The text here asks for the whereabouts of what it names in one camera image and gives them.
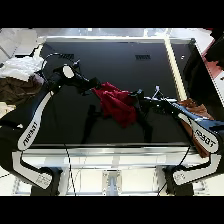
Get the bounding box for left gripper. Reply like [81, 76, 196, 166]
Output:
[77, 76, 102, 97]

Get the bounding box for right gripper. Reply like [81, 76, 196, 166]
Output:
[129, 88, 152, 110]

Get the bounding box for red T-shirt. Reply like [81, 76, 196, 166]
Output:
[91, 81, 139, 130]

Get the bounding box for white garment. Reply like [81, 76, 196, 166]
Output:
[0, 55, 45, 83]

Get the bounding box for dark brown garment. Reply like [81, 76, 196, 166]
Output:
[0, 75, 45, 107]

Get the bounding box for black cable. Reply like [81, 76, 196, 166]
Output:
[40, 52, 73, 84]
[63, 145, 77, 196]

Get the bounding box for silver frame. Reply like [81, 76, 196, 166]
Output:
[11, 34, 224, 196]

